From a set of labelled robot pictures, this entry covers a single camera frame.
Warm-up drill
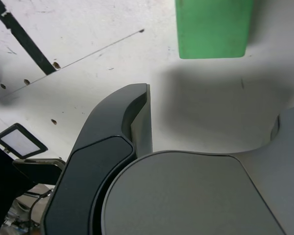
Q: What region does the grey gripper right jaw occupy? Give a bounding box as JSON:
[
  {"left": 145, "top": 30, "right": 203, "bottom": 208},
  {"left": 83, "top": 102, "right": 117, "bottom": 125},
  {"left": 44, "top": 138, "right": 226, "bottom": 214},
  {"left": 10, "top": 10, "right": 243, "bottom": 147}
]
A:
[{"left": 100, "top": 106, "right": 294, "bottom": 235}]

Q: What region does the green cube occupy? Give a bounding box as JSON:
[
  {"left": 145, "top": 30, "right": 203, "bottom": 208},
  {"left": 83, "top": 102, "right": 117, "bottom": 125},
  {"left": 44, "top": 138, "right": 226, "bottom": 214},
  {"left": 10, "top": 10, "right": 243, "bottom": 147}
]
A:
[{"left": 175, "top": 0, "right": 254, "bottom": 60}]

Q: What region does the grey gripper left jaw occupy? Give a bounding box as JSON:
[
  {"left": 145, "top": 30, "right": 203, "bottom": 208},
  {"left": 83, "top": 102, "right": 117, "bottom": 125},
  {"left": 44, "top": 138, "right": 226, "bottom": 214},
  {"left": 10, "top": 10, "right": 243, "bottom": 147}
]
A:
[{"left": 40, "top": 83, "right": 154, "bottom": 235}]

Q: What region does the black seat with metal rim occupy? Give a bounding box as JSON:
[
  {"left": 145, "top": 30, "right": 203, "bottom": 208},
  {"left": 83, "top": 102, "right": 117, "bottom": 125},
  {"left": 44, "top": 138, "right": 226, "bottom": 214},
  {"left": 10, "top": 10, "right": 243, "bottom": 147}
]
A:
[{"left": 12, "top": 158, "right": 67, "bottom": 187}]

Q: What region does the black tape strip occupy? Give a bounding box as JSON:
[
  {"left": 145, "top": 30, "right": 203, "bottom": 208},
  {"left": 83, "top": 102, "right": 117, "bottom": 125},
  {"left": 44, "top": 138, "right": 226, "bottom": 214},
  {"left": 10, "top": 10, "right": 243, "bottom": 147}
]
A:
[{"left": 0, "top": 0, "right": 57, "bottom": 75}]

